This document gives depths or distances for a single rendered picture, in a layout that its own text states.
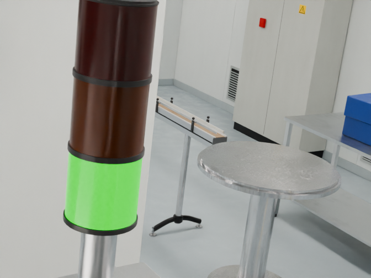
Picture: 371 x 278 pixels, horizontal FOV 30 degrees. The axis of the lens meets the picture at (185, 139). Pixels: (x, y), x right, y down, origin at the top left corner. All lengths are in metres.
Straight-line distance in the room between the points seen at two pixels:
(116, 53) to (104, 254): 0.14
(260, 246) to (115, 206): 4.23
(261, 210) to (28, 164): 2.71
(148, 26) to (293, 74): 7.14
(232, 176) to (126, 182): 3.77
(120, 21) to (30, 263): 1.83
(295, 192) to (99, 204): 3.73
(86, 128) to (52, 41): 1.55
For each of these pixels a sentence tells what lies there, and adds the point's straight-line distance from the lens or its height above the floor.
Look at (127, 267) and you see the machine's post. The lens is 0.63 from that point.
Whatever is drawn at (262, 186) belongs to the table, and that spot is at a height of 0.93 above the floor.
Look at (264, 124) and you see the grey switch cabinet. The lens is 7.96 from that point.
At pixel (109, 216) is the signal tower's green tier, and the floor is 2.21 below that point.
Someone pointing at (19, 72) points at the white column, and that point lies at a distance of 1.97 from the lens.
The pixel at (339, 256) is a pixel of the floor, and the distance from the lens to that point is 5.65.
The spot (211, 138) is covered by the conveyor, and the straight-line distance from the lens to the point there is 4.92.
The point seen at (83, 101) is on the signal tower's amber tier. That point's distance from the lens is 0.43.
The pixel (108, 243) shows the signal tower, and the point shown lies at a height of 2.19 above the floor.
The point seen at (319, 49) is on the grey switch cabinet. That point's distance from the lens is 7.34.
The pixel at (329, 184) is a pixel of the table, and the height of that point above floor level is 0.93.
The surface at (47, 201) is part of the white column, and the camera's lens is 2.13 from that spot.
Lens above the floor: 2.40
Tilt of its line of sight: 18 degrees down
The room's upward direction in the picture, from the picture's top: 7 degrees clockwise
